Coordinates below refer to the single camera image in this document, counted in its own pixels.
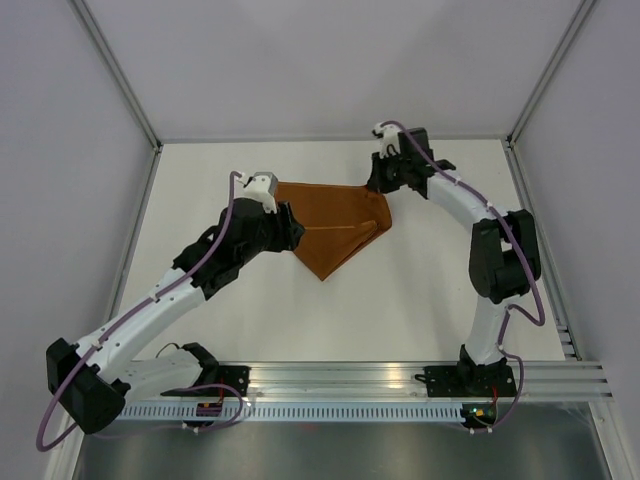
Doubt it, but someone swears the orange-brown cloth napkin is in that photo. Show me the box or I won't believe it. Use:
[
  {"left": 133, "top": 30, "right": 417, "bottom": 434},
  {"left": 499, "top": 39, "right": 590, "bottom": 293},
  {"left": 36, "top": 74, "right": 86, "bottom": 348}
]
[{"left": 276, "top": 182, "right": 392, "bottom": 281}]

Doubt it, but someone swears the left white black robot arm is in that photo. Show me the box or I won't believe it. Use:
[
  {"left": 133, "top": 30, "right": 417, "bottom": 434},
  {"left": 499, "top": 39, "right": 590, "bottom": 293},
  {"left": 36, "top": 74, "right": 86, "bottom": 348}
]
[{"left": 45, "top": 198, "right": 305, "bottom": 434}]

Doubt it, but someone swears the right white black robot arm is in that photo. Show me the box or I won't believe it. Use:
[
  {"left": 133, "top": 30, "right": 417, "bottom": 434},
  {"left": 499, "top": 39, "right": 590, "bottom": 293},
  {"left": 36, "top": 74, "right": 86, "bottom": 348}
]
[{"left": 366, "top": 121, "right": 546, "bottom": 398}]

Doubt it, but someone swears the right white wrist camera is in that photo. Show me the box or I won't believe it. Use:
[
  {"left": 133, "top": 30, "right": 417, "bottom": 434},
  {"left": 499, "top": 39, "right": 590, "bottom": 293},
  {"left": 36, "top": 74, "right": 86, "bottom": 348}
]
[{"left": 372, "top": 122, "right": 401, "bottom": 158}]

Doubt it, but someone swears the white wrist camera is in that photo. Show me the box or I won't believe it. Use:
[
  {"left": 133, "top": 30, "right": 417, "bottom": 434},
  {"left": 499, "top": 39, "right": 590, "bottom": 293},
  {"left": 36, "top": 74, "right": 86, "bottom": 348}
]
[
  {"left": 236, "top": 171, "right": 278, "bottom": 214},
  {"left": 372, "top": 122, "right": 401, "bottom": 158}
]

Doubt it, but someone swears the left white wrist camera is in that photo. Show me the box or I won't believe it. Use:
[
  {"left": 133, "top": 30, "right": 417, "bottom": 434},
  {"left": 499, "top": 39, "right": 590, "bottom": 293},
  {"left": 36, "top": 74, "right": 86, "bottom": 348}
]
[{"left": 236, "top": 171, "right": 278, "bottom": 214}]

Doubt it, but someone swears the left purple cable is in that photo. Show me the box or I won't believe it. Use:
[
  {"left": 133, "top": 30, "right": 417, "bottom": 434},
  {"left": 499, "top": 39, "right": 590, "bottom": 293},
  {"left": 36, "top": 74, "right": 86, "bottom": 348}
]
[{"left": 35, "top": 171, "right": 246, "bottom": 453}]

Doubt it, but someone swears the purple cable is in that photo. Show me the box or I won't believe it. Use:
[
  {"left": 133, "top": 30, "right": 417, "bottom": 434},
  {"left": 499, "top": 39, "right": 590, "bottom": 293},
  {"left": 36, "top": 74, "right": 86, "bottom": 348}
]
[
  {"left": 384, "top": 119, "right": 547, "bottom": 381},
  {"left": 35, "top": 171, "right": 246, "bottom": 453}
]

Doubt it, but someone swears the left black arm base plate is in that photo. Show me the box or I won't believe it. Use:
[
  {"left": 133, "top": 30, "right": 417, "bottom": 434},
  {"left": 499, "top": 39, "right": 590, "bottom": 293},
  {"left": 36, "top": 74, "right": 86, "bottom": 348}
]
[{"left": 214, "top": 364, "right": 251, "bottom": 397}]

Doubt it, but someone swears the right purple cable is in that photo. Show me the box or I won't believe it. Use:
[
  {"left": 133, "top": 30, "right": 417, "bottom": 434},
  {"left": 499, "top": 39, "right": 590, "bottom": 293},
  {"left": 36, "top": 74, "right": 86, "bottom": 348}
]
[{"left": 384, "top": 119, "right": 547, "bottom": 381}]

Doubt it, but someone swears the white slotted cable duct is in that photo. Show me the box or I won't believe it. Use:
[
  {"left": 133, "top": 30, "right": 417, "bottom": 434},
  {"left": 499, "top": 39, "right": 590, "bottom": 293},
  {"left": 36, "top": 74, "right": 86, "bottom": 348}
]
[{"left": 119, "top": 400, "right": 463, "bottom": 423}]

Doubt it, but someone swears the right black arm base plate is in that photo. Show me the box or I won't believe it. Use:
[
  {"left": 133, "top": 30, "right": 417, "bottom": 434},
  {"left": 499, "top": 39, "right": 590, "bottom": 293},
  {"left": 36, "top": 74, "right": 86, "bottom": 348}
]
[{"left": 416, "top": 365, "right": 517, "bottom": 398}]

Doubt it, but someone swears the right aluminium frame post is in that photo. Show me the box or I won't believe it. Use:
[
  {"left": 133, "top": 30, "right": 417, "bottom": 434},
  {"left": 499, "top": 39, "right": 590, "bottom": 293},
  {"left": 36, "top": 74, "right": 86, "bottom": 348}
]
[{"left": 504, "top": 0, "right": 600, "bottom": 149}]

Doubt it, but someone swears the aluminium frame post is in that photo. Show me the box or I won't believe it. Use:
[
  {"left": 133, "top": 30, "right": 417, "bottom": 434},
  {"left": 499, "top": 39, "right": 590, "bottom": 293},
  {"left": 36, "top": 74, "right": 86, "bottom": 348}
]
[
  {"left": 504, "top": 0, "right": 600, "bottom": 149},
  {"left": 68, "top": 0, "right": 162, "bottom": 152}
]

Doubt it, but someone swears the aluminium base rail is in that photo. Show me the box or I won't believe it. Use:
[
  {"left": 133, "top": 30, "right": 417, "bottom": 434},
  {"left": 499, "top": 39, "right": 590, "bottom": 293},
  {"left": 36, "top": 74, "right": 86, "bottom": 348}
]
[{"left": 247, "top": 361, "right": 613, "bottom": 402}]

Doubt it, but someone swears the left aluminium frame post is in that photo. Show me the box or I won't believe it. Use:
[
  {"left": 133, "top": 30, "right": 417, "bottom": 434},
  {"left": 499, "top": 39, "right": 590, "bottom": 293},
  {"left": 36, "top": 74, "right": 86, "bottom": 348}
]
[{"left": 68, "top": 0, "right": 162, "bottom": 152}]

